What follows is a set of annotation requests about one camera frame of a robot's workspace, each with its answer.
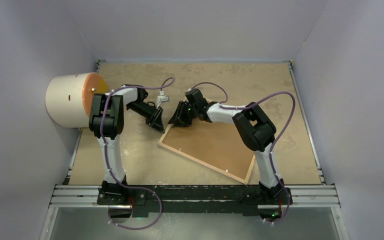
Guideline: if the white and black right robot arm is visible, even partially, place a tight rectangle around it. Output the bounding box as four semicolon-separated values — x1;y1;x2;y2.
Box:
168;88;284;204

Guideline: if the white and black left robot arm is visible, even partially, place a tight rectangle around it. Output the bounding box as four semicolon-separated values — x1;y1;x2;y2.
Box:
89;84;165;205

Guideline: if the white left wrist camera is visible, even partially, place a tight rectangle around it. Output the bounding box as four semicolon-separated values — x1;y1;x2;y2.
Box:
155;90;170;108

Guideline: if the white cylinder with orange lid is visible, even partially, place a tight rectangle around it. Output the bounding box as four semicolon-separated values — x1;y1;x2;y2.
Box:
45;72;109;128

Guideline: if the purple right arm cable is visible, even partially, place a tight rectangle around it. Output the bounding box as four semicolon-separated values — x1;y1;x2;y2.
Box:
186;81;297;226

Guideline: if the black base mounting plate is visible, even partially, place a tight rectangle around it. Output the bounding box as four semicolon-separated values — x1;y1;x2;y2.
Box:
97;184;293;221

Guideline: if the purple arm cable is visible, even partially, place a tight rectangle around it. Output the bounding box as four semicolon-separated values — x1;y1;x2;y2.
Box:
186;81;297;226
99;77;176;232

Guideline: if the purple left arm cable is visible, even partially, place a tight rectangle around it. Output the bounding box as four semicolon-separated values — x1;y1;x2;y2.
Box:
99;77;176;232

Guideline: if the brown hardboard backing board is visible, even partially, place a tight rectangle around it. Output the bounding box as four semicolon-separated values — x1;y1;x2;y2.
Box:
161;122;254;181

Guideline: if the aluminium extrusion rail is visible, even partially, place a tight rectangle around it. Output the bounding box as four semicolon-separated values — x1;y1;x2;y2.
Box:
49;185;341;208

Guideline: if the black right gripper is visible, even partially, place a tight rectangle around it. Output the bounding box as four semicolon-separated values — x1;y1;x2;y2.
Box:
168;101;198;129

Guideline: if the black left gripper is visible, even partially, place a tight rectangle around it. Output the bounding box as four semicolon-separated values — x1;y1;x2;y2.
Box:
127;101;165;134

